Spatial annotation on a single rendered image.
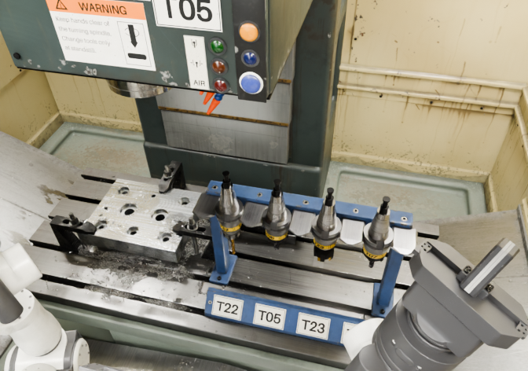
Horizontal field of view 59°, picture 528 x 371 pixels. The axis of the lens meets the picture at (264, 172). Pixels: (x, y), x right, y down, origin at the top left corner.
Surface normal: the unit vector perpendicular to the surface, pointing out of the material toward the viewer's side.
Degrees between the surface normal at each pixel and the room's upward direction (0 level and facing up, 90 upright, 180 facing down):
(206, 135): 89
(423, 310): 78
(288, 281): 0
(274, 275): 0
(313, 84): 90
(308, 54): 90
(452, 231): 25
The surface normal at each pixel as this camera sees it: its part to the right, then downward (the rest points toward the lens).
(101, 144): -0.01, -0.74
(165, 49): -0.24, 0.65
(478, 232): -0.41, -0.73
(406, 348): -0.76, 0.25
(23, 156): 0.38, -0.61
